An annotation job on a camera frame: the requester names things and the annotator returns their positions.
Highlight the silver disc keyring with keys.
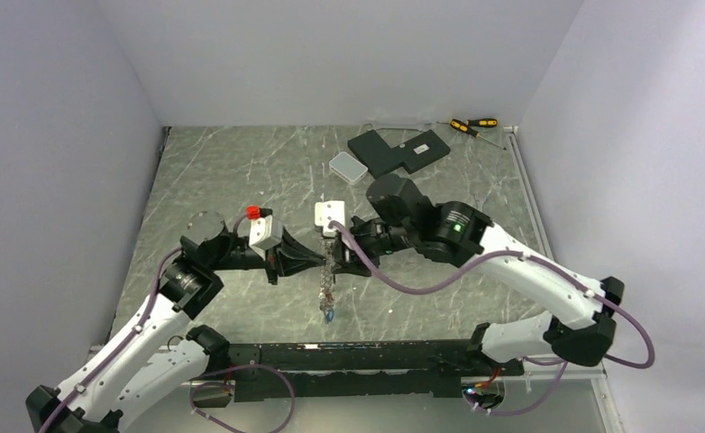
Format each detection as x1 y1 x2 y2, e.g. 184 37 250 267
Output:
319 238 335 324

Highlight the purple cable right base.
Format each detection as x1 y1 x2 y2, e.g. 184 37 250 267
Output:
465 352 656 418

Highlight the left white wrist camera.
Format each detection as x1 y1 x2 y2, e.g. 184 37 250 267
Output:
245 206 284 260

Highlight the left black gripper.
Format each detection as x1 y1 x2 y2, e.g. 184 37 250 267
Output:
208 225 325 284

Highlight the yellow black screwdriver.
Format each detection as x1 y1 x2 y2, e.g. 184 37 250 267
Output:
440 118 499 128
449 125 505 150

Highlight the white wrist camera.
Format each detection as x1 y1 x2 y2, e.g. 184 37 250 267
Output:
245 206 284 260
314 200 347 238

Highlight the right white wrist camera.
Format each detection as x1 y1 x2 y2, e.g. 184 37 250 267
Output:
314 200 347 238

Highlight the black network switch small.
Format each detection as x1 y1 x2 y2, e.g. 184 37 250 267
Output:
399 130 451 174

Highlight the purple cable base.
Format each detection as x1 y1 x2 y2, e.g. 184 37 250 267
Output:
188 363 298 433
465 352 656 418

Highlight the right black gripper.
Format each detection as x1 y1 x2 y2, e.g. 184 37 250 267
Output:
331 216 417 277

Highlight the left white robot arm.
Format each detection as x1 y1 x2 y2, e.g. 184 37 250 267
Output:
25 208 325 432

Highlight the black network switch large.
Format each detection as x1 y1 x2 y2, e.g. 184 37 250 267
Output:
347 130 414 179

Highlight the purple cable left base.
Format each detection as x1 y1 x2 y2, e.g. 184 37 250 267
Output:
188 363 298 433

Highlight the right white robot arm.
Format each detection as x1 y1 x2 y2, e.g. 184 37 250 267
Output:
315 173 624 374

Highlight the white network switch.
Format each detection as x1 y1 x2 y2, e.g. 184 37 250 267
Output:
329 152 368 185

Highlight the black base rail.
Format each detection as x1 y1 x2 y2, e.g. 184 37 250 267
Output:
185 325 526 402

